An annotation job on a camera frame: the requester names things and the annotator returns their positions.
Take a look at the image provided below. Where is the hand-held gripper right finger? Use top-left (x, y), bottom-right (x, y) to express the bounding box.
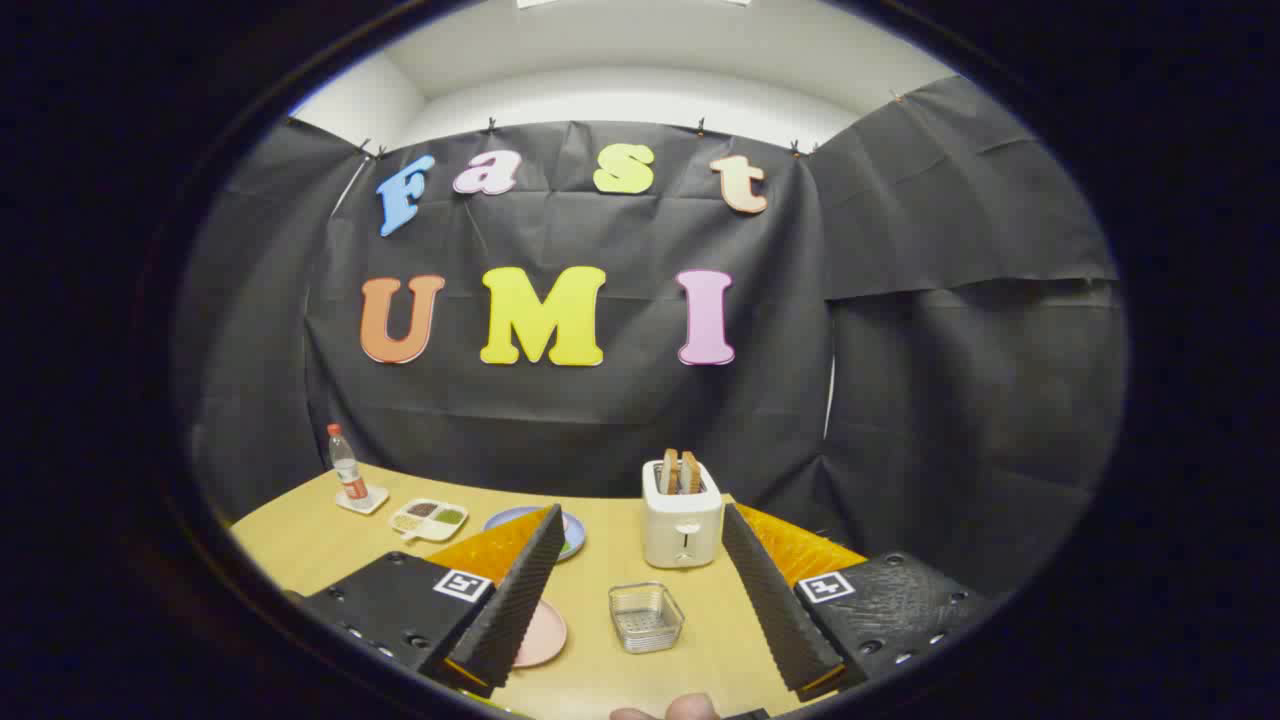
top-left (720, 502), bottom-right (1001, 701)

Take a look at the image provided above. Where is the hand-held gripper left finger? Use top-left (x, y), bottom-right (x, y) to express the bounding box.
top-left (285, 503), bottom-right (567, 699)

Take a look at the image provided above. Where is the pink plate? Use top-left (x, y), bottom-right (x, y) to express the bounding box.
top-left (512, 598), bottom-right (569, 669)

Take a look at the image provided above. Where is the blue plate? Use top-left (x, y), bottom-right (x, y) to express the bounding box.
top-left (484, 506), bottom-right (587, 563)

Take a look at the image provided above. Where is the white toaster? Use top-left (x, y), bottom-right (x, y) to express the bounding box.
top-left (642, 458), bottom-right (725, 570)

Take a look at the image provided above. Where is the white divided condiment dish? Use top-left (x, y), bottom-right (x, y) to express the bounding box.
top-left (389, 498), bottom-right (469, 543)

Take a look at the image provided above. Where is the black backdrop cloth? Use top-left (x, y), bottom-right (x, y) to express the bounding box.
top-left (175, 75), bottom-right (1131, 601)

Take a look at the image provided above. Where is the clear bottle with red label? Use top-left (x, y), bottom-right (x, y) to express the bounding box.
top-left (327, 424), bottom-right (371, 503)

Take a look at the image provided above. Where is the metal wire basket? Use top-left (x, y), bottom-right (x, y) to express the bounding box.
top-left (608, 582), bottom-right (686, 655)

